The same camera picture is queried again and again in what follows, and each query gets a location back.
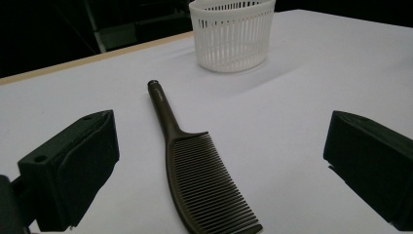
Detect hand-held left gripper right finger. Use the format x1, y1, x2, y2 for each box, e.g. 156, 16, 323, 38
322, 110, 413, 232

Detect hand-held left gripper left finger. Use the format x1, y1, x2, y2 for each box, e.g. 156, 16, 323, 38
18, 109, 120, 232

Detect dark brown comb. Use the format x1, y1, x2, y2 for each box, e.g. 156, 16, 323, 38
147, 79, 264, 234

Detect white slotted plastic basket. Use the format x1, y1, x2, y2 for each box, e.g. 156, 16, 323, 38
188, 0, 277, 74

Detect grey metal stand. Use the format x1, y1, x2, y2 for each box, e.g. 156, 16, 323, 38
83, 0, 108, 54

